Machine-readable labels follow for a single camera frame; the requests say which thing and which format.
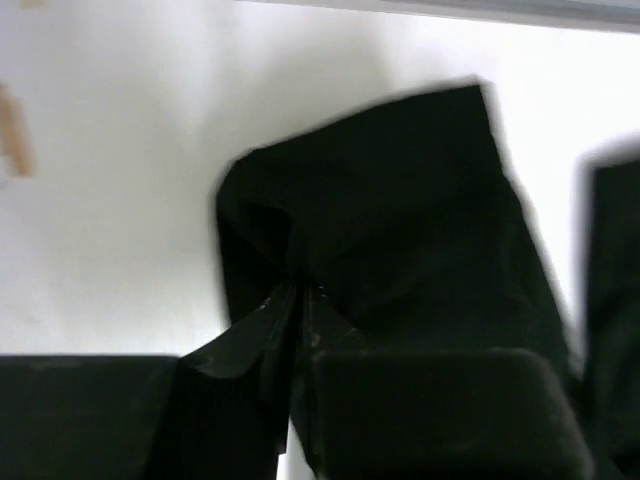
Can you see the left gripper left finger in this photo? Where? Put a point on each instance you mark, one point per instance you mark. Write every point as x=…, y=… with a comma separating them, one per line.
x=227, y=412

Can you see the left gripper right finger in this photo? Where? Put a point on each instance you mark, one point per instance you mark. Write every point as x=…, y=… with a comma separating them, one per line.
x=382, y=412

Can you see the black trousers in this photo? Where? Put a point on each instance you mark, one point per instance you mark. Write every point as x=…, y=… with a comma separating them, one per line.
x=402, y=218

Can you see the beige wooden hanger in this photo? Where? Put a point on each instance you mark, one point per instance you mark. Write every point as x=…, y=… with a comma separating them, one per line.
x=15, y=141

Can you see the metal side rail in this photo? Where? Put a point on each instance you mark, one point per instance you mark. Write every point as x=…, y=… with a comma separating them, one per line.
x=616, y=16

